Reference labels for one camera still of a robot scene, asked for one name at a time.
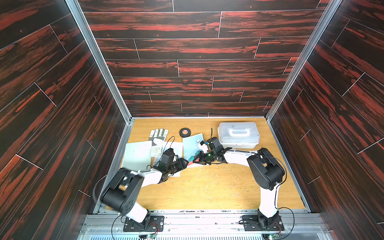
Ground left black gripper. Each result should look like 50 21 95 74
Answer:
166 157 189 175

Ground small teal cover notebook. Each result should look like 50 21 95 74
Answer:
183 133 204 168

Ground large white spiral notebook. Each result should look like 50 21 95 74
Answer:
153 141 183 177

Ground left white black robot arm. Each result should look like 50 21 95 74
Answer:
100 148 189 228

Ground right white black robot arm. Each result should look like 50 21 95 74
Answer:
193 138 286 230

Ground black tape roll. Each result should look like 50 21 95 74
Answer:
179 128 191 138

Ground white grey work glove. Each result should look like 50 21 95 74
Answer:
149 128 169 158

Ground white plastic storage box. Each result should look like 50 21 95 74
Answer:
218 122 261 149

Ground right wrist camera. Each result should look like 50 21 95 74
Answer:
198 141 209 154

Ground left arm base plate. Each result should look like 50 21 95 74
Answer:
123 215 165 233

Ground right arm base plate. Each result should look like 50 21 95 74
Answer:
239 215 285 232

